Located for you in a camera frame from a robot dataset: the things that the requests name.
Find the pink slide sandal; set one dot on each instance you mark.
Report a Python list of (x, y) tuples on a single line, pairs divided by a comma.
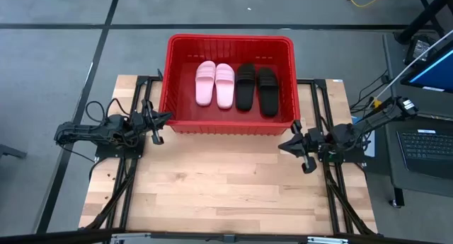
[(205, 88), (225, 92)]

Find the dark grey computer cart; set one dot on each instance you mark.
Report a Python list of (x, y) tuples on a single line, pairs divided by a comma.
[(403, 85)]

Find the white paper sheet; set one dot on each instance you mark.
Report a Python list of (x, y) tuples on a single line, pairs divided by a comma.
[(370, 150)]

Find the silver metal bracket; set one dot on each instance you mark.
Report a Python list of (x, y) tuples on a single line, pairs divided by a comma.
[(327, 240), (129, 237)]

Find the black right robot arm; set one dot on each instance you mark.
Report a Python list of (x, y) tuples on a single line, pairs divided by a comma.
[(375, 118)]

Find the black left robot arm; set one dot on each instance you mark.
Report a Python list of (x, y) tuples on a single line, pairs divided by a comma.
[(81, 132)]

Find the black power adapter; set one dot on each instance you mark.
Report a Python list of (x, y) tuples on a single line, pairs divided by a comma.
[(419, 47)]

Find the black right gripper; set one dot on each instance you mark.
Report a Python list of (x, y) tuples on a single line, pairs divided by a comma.
[(315, 143)]

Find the black laptop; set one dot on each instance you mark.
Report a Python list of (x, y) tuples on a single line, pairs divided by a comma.
[(428, 148)]

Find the black stand pole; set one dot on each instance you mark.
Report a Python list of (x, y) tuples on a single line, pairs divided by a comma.
[(421, 19)]

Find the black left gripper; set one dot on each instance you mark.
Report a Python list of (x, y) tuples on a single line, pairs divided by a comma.
[(143, 123)]

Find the red plastic bin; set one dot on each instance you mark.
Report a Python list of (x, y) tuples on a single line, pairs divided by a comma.
[(177, 95)]

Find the black crossbeam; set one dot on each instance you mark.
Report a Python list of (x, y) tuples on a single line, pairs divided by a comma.
[(53, 237)]

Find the black computer monitor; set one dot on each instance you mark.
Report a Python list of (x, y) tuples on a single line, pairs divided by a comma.
[(437, 74)]

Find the black slide sandal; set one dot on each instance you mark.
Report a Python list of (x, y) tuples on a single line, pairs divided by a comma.
[(245, 92), (268, 95)]

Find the grey furniture foot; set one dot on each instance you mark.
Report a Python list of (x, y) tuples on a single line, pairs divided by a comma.
[(12, 152)]

